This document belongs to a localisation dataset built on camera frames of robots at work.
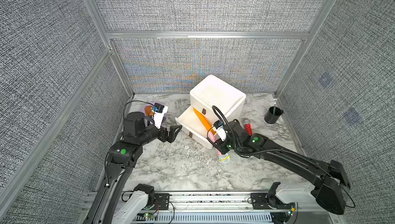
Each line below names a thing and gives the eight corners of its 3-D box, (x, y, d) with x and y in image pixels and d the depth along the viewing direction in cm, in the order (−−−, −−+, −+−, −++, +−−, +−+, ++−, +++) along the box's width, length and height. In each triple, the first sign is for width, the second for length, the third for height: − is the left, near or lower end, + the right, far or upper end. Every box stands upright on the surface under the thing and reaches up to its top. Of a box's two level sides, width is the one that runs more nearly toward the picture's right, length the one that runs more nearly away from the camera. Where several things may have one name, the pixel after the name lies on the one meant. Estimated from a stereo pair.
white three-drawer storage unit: (188, 119, 107) (185, 90, 86) (206, 102, 117) (208, 73, 96) (221, 144, 95) (228, 118, 74) (239, 123, 105) (249, 95, 84)
